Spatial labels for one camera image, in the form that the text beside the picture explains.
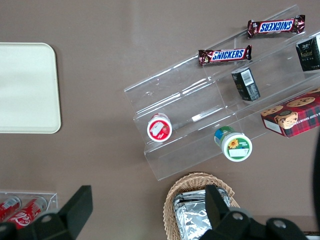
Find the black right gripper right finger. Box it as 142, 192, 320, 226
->
197, 184, 267, 240

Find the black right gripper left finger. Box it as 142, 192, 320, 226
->
31, 185, 94, 240

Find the oval tan wicker basket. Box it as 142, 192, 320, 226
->
162, 171, 241, 240

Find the cream plastic tray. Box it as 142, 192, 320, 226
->
0, 42, 62, 134

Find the clear acrylic can holder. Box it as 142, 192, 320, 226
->
0, 191, 59, 218

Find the silver foil packet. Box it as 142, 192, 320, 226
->
174, 199, 216, 240
173, 188, 232, 208

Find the red cola can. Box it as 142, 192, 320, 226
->
0, 196, 22, 222
6, 196, 48, 230

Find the green sunflower yogurt cup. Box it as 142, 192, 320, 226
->
213, 125, 253, 163

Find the red strawberry yogurt cup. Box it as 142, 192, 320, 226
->
146, 112, 173, 143

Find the red tartan cookie box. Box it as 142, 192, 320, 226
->
260, 87, 320, 138

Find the black carton with barcode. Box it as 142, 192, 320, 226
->
231, 66, 261, 102

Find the clear acrylic tiered shelf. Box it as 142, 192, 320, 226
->
123, 3, 320, 181

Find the Snickers chocolate bar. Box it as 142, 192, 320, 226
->
247, 14, 306, 39
198, 44, 253, 66

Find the black carton with gold print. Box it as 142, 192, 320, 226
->
295, 34, 320, 73

